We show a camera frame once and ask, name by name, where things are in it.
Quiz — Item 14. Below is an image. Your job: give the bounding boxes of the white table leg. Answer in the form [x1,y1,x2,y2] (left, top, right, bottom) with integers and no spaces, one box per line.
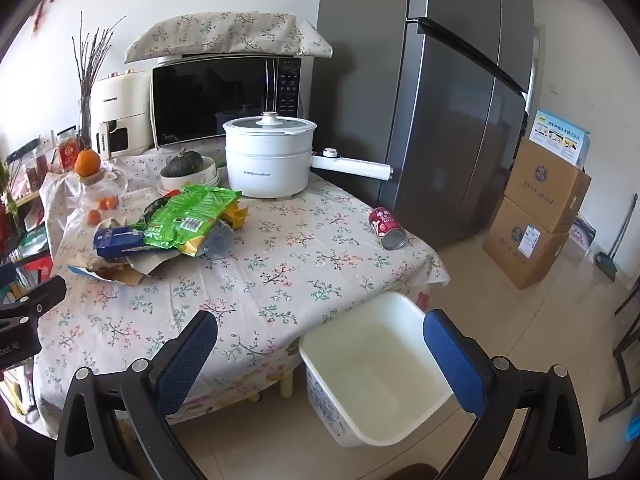
[280,370,307,403]

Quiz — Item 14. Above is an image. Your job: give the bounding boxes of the white air fryer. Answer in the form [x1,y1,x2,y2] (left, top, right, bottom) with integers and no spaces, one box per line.
[91,70,156,158]

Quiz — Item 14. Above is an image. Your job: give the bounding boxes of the floral microwave cover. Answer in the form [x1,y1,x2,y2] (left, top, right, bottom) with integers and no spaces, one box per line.
[124,10,334,63]

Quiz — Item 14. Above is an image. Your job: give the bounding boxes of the red drink can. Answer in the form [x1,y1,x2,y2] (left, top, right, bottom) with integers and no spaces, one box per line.
[369,206,407,251]

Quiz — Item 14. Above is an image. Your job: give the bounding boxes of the brown cardboard box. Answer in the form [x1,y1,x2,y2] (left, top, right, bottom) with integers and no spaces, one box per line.
[504,137,592,233]
[482,195,571,290]

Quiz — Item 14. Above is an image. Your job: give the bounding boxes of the broom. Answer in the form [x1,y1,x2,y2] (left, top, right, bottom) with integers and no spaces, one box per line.
[594,199,632,282]

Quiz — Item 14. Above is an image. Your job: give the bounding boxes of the white electric pot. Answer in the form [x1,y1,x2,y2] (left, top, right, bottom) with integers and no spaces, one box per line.
[222,111,394,200]

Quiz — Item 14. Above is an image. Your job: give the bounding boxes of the grey refrigerator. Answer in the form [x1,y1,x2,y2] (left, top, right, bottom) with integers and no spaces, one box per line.
[314,0,536,251]

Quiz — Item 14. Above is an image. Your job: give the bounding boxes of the yellow wrapper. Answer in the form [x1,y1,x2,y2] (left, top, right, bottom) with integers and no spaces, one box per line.
[220,200,250,231]

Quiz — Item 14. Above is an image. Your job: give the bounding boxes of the green kabocha squash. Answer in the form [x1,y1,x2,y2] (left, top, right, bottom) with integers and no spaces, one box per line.
[164,148,206,178]

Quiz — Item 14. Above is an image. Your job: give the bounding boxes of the dark chair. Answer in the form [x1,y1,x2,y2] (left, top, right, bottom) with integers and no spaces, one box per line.
[597,280,640,423]

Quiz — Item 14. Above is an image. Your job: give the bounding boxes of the large orange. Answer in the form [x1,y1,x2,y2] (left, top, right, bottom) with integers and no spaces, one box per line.
[75,149,102,178]

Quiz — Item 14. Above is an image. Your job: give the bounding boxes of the white flower print bowl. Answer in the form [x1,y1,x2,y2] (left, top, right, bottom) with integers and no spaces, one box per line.
[160,157,220,191]

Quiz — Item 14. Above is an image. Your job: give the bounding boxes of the green snack bag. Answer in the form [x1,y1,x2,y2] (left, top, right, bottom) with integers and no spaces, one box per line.
[142,184,243,257]

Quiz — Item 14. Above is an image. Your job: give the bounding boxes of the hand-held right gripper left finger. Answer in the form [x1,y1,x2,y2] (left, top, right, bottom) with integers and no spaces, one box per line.
[54,310,219,480]

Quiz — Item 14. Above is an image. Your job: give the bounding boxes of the glass teapot with wooden lid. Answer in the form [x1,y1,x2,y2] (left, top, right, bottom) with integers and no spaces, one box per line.
[67,167,128,231]

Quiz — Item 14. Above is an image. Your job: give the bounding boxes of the white plastic bin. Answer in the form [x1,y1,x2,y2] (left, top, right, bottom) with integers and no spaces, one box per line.
[299,291,463,448]

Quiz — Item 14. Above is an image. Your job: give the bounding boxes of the jar of red preserves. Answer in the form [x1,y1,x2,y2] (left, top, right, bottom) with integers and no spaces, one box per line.
[27,152,51,186]

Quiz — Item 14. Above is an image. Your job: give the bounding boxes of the red label jar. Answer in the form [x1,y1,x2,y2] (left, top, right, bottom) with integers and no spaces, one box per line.
[56,129,81,170]

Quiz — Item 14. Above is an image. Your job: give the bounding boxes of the black microwave oven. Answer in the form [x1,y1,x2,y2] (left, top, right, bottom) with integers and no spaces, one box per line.
[150,55,315,151]

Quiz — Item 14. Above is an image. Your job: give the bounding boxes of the blue snack packet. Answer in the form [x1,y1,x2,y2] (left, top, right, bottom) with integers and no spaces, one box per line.
[93,226,148,261]

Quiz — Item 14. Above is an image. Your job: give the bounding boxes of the small white blue box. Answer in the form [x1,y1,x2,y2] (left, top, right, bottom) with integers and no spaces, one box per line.
[570,215,597,251]

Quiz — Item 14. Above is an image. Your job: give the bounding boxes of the blue and white box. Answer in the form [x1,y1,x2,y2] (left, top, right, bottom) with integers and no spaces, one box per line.
[529,109,593,171]

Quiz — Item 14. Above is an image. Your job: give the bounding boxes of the dry twigs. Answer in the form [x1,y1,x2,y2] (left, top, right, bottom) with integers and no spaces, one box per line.
[70,10,128,96]

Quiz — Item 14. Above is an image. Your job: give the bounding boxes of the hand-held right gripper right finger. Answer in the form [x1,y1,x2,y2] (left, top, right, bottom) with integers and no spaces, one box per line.
[423,309,588,480]

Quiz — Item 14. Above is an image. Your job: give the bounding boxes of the glass vase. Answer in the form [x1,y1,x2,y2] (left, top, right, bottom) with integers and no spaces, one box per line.
[77,92,96,148]

